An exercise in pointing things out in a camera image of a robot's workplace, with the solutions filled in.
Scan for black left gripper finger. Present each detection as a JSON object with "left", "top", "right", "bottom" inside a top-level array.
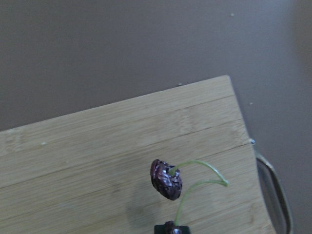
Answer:
[{"left": 154, "top": 224, "right": 190, "bottom": 234}]

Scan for dark red cherry pair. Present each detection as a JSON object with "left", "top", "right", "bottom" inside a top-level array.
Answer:
[{"left": 150, "top": 159, "right": 229, "bottom": 227}]

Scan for wooden cutting board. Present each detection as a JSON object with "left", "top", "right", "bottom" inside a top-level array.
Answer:
[{"left": 0, "top": 75, "right": 293, "bottom": 234}]

